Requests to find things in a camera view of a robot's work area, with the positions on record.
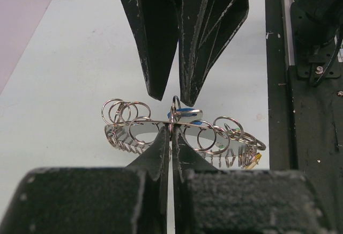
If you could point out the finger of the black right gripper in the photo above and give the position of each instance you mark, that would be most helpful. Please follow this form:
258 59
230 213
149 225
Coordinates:
154 25
206 27

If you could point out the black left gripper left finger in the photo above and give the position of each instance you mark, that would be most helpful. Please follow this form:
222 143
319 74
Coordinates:
131 199

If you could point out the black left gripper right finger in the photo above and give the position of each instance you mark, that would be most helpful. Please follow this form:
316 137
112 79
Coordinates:
208 200

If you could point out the yellow tag key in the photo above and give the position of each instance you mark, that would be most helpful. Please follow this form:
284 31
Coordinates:
254 162

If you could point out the steel disc with key rings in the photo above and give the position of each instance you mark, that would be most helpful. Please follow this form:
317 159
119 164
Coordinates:
129 127

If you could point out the blue tag key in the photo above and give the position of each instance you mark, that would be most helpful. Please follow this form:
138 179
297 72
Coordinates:
180 114

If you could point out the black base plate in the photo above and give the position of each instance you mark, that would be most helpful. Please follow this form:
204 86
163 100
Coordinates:
304 79

